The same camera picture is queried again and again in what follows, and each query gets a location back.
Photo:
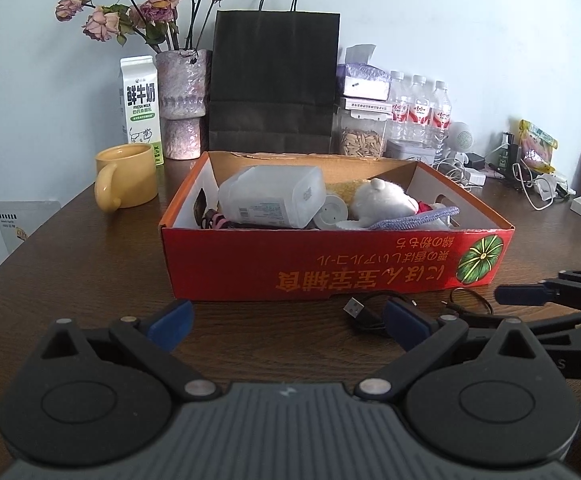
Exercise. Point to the grey tin box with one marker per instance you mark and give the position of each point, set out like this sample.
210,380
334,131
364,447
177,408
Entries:
410,149

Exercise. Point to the white ribbed cap bottle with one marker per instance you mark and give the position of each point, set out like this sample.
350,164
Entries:
353,225

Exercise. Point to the dark green bottle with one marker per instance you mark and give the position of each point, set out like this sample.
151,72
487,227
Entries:
508,155

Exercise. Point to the pink mottled vase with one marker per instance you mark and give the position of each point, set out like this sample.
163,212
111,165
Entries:
180,95

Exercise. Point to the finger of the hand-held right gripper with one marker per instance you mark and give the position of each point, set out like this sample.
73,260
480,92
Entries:
520,294
565,326

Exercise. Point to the black power adapter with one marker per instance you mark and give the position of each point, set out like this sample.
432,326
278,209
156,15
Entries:
478,160

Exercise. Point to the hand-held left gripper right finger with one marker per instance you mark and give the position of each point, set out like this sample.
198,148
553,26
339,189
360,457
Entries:
405,322

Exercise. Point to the yellow snack bag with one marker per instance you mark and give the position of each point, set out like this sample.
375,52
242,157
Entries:
538,147

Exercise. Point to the yellow mug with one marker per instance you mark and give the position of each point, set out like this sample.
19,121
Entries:
130,180

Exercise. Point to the white flat carton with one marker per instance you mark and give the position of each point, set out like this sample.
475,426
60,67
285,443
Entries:
363,107

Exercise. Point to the white leaning board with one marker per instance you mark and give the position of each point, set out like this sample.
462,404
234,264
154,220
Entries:
20,225

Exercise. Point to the translucent plastic box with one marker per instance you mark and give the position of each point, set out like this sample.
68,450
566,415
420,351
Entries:
270,195

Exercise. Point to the clear jar of seeds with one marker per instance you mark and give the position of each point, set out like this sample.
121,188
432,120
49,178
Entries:
363,142

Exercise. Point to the white earphones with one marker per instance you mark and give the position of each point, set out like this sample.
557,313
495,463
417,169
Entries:
453,166

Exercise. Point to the red cardboard box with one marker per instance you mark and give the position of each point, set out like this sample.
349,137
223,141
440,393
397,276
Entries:
220,265

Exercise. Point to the yellow plush toy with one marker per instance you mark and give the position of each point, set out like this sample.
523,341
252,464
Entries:
343,190

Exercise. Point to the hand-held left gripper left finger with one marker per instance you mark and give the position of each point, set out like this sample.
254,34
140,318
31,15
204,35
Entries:
170,322

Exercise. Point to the white plush toy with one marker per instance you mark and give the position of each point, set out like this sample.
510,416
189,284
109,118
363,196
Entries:
380,200

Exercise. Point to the small white charger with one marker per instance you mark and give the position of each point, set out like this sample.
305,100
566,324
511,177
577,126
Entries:
476,177

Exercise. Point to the white shaker bottle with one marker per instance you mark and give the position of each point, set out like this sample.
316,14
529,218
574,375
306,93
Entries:
333,210

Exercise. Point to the white milk carton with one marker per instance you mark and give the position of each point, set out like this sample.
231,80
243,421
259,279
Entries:
140,105

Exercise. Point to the purple tissue pack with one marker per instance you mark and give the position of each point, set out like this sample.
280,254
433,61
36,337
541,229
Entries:
360,77

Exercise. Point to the blue knitted cloth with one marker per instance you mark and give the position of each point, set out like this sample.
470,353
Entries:
410,220

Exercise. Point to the black paper bag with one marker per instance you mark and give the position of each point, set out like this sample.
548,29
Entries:
275,75

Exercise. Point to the white round speaker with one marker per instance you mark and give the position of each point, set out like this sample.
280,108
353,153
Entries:
463,136

